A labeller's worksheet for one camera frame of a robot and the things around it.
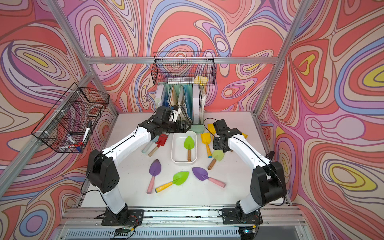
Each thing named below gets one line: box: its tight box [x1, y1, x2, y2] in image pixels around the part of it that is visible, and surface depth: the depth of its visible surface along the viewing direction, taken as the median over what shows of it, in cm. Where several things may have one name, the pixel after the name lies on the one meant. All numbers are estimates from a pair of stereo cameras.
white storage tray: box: [171, 130, 198, 164], surface depth 100 cm
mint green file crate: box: [156, 84, 206, 134], surface depth 100 cm
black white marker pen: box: [82, 120, 93, 144], surface depth 70 cm
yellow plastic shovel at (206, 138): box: [201, 132, 213, 159], surface depth 104 cm
